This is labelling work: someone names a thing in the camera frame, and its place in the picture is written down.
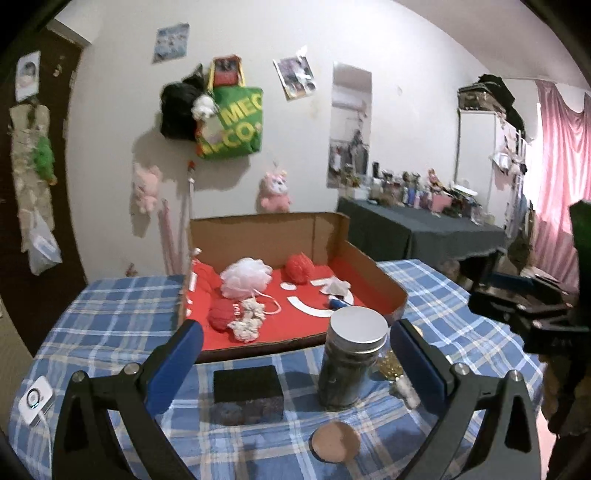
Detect white cloth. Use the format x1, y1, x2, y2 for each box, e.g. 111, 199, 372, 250
391, 376, 421, 410

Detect round beige powder puff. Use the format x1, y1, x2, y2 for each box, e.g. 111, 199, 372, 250
310, 421, 361, 463

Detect blue tissue pack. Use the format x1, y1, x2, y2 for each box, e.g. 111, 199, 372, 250
329, 297, 351, 311

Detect white gauze pad packet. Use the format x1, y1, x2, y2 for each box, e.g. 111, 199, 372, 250
321, 276, 351, 298

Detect red crochet scrunchie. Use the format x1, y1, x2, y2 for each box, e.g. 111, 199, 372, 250
207, 298, 242, 332

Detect cream crochet scrunchie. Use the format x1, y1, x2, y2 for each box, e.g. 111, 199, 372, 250
228, 298, 266, 343

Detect red mesh bath pouf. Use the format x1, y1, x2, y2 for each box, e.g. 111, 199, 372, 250
284, 253, 315, 285

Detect white mesh bath pouf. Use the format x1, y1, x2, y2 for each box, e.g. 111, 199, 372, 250
219, 257, 281, 315

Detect white device on table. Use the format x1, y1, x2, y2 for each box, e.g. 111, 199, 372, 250
18, 375, 54, 426

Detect pink curtain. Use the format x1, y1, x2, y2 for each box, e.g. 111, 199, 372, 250
533, 81, 590, 291

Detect small jar gold beads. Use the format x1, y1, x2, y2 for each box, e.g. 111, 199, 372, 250
376, 348, 404, 382

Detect blue plaid tablecloth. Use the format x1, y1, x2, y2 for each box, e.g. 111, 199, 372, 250
8, 260, 543, 479

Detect white wardrobe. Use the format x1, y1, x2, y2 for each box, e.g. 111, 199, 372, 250
454, 110, 528, 228

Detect dark cloth side table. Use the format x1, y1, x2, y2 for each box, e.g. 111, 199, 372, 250
337, 198, 507, 267

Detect large glass jar dark contents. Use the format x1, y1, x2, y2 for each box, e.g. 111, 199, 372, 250
318, 306, 389, 410

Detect dark wooden door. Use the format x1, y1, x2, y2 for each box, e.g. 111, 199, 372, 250
1, 29, 87, 354

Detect dark patterned tin box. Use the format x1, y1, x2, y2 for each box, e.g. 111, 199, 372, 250
211, 365, 284, 426

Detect plastic bag on door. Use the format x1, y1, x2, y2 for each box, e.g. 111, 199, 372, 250
28, 209, 62, 276

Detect cardboard box red interior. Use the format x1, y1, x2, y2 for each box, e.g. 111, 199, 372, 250
179, 212, 408, 363

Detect pink cat plush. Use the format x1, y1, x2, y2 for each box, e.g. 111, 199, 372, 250
259, 171, 291, 213

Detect pink pig plush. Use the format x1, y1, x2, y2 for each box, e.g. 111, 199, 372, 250
133, 163, 162, 214

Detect green plush on door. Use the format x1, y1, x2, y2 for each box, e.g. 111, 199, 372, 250
32, 136, 57, 186

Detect beige hanging organizer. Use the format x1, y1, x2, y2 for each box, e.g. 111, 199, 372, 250
10, 103, 54, 253

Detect green tote bag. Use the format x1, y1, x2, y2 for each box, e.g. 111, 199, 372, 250
195, 57, 263, 160

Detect small panda plush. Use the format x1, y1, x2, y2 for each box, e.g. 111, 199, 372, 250
191, 94, 218, 121

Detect photo on door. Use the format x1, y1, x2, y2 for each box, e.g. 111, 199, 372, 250
15, 50, 41, 103

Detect wall mirror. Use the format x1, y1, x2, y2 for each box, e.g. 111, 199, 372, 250
327, 63, 373, 189

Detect photo collage on wall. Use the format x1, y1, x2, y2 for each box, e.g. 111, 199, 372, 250
273, 56, 317, 101

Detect black backpack on wall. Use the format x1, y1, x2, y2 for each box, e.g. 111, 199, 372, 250
160, 64, 205, 142

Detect blue wall poster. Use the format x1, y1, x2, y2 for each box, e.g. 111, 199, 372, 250
152, 23, 190, 64

